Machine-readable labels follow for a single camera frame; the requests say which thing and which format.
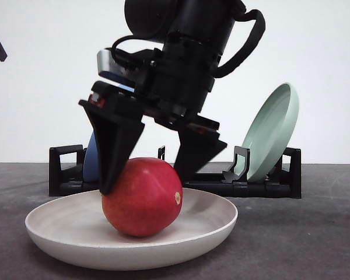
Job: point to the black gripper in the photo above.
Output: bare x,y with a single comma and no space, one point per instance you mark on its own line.
176,90

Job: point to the red pomegranate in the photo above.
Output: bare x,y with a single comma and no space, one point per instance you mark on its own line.
146,199

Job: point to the white plate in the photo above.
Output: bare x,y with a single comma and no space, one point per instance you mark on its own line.
76,230

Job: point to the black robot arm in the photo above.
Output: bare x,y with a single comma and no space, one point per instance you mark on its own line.
192,36

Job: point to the blue plate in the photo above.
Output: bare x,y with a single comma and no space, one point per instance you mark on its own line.
91,173

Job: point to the black plate rack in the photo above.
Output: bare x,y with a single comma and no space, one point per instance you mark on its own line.
67,169

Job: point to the green plate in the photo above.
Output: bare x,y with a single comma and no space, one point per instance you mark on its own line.
271,130

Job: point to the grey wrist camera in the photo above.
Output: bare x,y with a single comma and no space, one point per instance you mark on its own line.
128,71

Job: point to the black cable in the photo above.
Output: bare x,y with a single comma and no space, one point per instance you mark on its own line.
256,15

